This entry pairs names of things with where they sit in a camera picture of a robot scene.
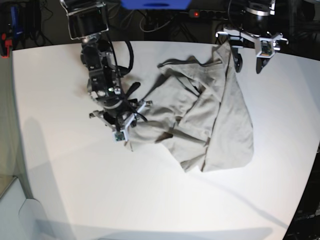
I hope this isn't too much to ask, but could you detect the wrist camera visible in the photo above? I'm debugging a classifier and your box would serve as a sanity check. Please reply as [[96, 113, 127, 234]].
[[260, 40, 273, 57], [112, 129, 129, 142]]

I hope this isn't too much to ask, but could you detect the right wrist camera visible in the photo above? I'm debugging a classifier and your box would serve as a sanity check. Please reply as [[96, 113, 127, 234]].
[[112, 129, 129, 142]]

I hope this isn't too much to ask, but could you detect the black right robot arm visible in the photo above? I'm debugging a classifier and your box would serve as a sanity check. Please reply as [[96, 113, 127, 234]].
[[60, 0, 149, 142]]

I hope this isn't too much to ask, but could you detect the blue plastic box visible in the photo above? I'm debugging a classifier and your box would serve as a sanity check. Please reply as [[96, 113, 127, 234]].
[[121, 0, 191, 10]]

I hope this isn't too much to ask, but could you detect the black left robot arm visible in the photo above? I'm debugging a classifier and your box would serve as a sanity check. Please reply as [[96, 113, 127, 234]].
[[215, 0, 289, 74]]

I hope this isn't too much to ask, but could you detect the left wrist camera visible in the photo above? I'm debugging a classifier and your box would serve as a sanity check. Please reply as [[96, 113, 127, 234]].
[[260, 40, 273, 57]]

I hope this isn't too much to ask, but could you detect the red and blue clamp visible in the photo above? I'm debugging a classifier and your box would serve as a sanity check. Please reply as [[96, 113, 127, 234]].
[[0, 2, 18, 58]]

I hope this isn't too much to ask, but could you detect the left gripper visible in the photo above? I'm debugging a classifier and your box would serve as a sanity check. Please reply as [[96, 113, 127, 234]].
[[215, 16, 288, 74]]

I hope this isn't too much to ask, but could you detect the white cable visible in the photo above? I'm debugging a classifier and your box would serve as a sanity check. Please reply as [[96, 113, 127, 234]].
[[138, 14, 173, 33]]

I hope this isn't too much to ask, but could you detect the black power strip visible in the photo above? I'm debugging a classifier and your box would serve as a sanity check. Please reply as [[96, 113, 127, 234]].
[[188, 9, 228, 20]]

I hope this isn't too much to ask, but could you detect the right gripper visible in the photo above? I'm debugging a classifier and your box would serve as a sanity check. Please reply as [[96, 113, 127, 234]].
[[89, 99, 153, 135]]

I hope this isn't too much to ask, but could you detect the beige t-shirt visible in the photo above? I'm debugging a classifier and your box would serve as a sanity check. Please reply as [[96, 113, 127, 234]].
[[125, 43, 254, 172]]

